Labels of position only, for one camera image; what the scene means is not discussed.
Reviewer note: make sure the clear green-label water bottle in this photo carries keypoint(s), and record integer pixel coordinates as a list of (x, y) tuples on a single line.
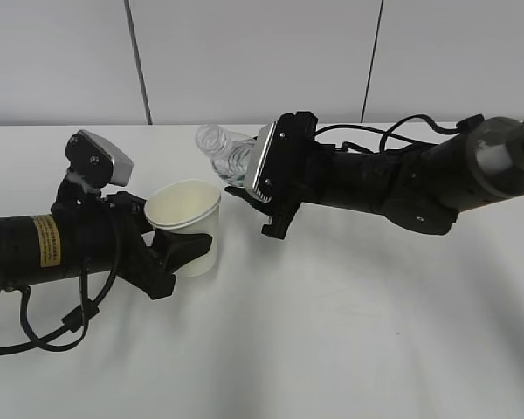
[(229, 152)]

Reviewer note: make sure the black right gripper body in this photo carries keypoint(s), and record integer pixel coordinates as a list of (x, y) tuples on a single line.
[(284, 181)]

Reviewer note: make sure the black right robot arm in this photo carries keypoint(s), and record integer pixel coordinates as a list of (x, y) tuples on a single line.
[(421, 187)]

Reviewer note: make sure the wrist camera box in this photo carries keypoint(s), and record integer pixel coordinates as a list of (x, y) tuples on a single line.
[(253, 176), (97, 161)]

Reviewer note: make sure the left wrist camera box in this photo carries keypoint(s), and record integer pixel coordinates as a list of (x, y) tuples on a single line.
[(97, 161)]

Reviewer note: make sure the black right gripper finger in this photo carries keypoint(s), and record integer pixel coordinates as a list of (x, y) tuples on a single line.
[(241, 193)]

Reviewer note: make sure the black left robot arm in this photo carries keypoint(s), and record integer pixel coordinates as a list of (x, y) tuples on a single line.
[(101, 234)]

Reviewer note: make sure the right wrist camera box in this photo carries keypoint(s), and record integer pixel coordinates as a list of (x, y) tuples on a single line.
[(253, 176)]

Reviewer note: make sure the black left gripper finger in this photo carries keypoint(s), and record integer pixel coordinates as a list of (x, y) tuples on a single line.
[(184, 253)]

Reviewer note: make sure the white paper cup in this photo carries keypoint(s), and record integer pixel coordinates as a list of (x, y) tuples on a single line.
[(188, 207)]

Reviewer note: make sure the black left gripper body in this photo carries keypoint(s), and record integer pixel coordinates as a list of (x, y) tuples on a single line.
[(128, 257)]

